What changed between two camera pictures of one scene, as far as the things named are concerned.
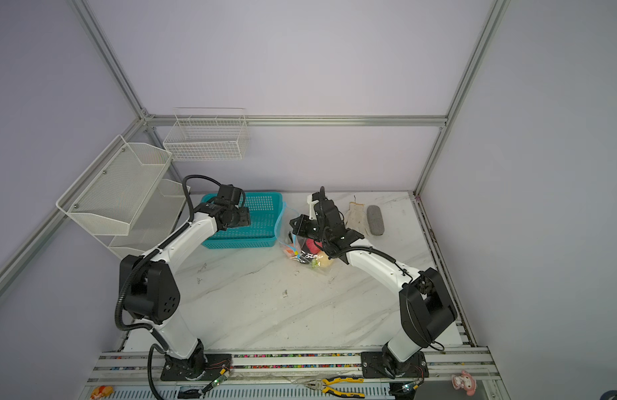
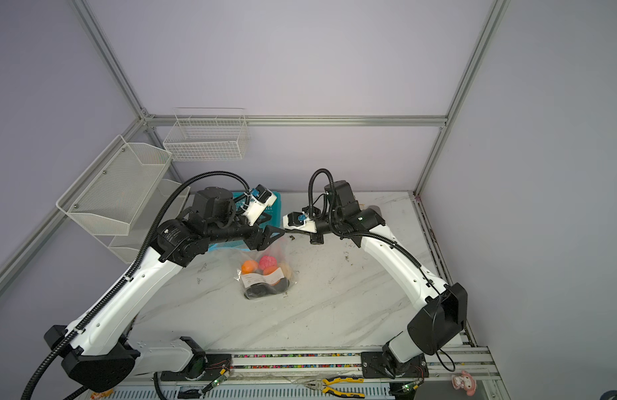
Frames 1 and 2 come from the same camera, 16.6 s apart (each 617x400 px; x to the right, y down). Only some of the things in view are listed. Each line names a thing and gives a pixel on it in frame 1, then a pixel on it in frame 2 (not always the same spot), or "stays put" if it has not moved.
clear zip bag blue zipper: [300, 248] → [268, 272]
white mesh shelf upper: [111, 192] stays put
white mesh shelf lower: [153, 222] stays put
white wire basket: [208, 133] stays put
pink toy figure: [464, 381] stays put
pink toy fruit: [313, 246] → [266, 262]
